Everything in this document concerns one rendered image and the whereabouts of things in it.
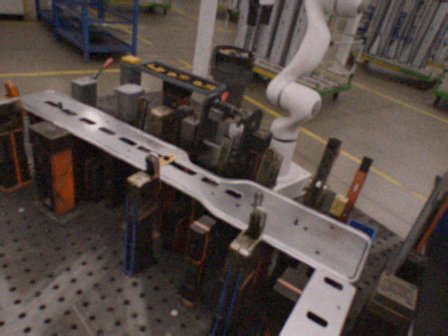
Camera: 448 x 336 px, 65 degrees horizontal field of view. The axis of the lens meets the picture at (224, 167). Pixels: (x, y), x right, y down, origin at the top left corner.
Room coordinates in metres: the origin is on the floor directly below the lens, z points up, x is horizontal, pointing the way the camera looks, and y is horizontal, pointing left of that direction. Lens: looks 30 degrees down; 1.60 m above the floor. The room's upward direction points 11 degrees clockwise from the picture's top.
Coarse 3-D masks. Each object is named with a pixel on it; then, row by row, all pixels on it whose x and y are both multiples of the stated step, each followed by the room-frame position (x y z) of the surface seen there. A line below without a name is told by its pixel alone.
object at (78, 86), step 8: (72, 80) 1.39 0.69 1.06; (80, 80) 1.41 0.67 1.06; (88, 80) 1.42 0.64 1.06; (72, 88) 1.38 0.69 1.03; (80, 88) 1.36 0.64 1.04; (88, 88) 1.39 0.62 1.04; (96, 88) 1.43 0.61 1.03; (72, 96) 1.39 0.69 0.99; (80, 96) 1.36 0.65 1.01; (88, 96) 1.39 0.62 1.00; (96, 96) 1.43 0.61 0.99; (88, 104) 1.39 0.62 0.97; (96, 104) 1.43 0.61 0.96
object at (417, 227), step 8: (440, 184) 0.70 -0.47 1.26; (432, 192) 0.73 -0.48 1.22; (440, 192) 0.65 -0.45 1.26; (432, 200) 0.69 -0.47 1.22; (424, 208) 0.72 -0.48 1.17; (432, 208) 0.62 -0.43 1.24; (424, 216) 0.67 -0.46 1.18; (416, 224) 0.71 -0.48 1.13; (424, 224) 0.62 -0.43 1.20; (408, 232) 0.73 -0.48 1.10; (416, 232) 0.66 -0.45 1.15; (408, 240) 0.70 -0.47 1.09; (400, 248) 0.73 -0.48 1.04; (408, 248) 0.62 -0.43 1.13; (400, 256) 0.68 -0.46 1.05; (400, 264) 0.62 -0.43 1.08; (392, 272) 0.67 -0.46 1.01
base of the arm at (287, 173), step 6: (276, 144) 1.38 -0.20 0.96; (282, 144) 1.37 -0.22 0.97; (288, 144) 1.37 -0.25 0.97; (294, 144) 1.40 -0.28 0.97; (282, 150) 1.37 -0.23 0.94; (288, 150) 1.38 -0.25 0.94; (288, 156) 1.39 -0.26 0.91; (282, 162) 1.38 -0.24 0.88; (288, 162) 1.39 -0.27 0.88; (282, 168) 1.38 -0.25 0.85; (288, 168) 1.41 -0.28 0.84; (294, 168) 1.47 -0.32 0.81; (282, 174) 1.39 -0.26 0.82; (288, 174) 1.41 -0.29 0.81; (294, 174) 1.42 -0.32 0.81; (282, 180) 1.36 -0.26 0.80; (288, 180) 1.36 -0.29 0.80
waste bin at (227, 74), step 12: (216, 48) 4.19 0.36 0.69; (228, 48) 4.35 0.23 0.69; (240, 48) 4.36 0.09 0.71; (216, 60) 3.98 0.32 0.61; (228, 60) 3.90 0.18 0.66; (240, 60) 3.89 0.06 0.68; (252, 60) 4.01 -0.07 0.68; (216, 72) 4.00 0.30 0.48; (228, 72) 3.90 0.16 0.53; (240, 72) 3.93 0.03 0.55; (252, 72) 4.15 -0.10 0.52; (228, 84) 3.93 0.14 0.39; (240, 84) 3.97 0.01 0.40; (228, 96) 3.94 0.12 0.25; (240, 96) 4.02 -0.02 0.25; (240, 108) 4.11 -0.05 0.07
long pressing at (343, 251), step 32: (32, 96) 1.29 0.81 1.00; (64, 96) 1.34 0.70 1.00; (96, 128) 1.13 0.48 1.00; (128, 128) 1.18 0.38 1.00; (128, 160) 0.96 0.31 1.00; (192, 192) 0.86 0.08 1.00; (224, 192) 0.88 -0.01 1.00; (288, 224) 0.79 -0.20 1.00; (320, 224) 0.82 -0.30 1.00; (320, 256) 0.69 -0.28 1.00; (352, 256) 0.71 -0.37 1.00
